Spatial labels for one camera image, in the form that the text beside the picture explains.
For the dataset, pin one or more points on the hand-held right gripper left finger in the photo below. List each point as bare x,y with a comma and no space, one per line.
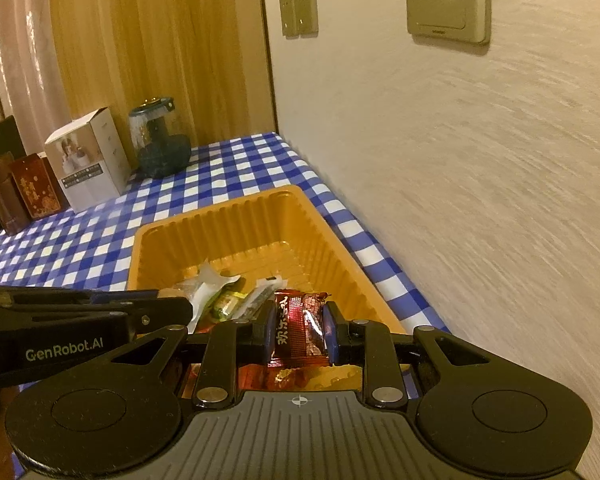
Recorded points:
269,334

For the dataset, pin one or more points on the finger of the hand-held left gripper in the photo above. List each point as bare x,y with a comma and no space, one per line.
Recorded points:
165,310
120,296

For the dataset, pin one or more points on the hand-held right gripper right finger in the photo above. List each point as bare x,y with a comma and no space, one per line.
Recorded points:
330,336

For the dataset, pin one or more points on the red foil snack packet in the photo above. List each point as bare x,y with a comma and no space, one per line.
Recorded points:
300,330

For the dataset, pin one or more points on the silver snack packet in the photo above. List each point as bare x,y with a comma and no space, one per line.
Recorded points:
257,297

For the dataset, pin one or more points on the red square snack packet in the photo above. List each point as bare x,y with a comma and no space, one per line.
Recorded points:
280,378

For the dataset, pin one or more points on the white snack packet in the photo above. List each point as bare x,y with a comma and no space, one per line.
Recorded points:
207,282

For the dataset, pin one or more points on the yellow candy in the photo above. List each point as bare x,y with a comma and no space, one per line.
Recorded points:
226,305

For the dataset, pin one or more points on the orange plastic tray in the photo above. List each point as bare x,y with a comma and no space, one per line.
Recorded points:
260,230

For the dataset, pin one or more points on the red tin box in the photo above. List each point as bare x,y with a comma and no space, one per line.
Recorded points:
40,187

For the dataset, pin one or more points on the white carton box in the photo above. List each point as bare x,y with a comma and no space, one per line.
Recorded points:
87,160

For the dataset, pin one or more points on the brown tin canister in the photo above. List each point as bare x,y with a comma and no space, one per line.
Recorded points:
5,200

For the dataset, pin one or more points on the blue white checkered tablecloth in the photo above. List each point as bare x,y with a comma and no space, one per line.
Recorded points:
220,165

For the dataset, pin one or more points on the glass jar with dark contents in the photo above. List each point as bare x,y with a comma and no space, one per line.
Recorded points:
160,145

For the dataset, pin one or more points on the black panel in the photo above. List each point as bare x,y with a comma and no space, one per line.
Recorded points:
0,140

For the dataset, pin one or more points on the wooden panel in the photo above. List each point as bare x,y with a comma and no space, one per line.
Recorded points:
170,45

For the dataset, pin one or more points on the pale curtain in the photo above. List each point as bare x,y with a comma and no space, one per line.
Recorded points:
15,35

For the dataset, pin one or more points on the beige power socket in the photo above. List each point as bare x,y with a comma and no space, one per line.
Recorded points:
306,9
288,14

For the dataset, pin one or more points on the beige network wall socket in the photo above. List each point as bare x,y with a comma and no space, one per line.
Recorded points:
447,0

